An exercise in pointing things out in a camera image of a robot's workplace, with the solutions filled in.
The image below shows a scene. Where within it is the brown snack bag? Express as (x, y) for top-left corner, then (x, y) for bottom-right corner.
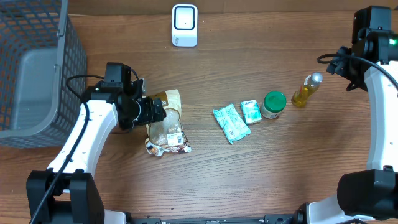
(145, 89), (192, 157)

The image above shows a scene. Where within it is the teal snack packet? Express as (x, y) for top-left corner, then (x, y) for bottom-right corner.
(213, 104), (251, 144)

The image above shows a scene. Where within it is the green lid jar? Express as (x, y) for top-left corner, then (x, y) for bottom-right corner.
(260, 91), (287, 119)

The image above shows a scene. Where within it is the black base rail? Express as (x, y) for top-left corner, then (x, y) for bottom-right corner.
(127, 212), (307, 224)

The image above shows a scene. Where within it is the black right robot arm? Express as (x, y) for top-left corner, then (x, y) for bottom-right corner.
(289, 6), (397, 223)

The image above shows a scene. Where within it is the dark grey plastic basket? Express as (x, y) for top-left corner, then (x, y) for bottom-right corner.
(1, 0), (87, 148)

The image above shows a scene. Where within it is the tissue pack white green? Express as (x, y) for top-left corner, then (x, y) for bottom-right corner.
(241, 100), (262, 124)

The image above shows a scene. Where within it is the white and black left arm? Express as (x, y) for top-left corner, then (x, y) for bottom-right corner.
(26, 79), (166, 224)

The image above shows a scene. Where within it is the yellow oil bottle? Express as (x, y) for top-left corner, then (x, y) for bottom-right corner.
(291, 73), (323, 108)

